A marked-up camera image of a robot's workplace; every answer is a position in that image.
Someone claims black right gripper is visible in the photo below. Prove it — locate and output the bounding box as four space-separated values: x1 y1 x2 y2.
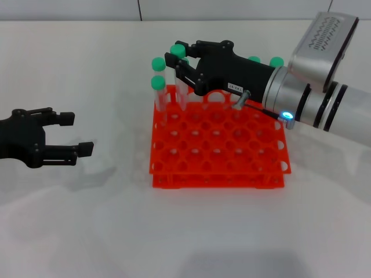
165 40 277 103

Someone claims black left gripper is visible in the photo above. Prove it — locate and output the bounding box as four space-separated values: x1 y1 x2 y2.
0 107 94 170

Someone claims orange test tube rack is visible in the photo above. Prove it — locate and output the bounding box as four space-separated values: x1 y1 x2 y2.
149 83 292 189

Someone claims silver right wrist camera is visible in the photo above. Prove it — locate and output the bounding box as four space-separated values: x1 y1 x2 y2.
288 11 360 94

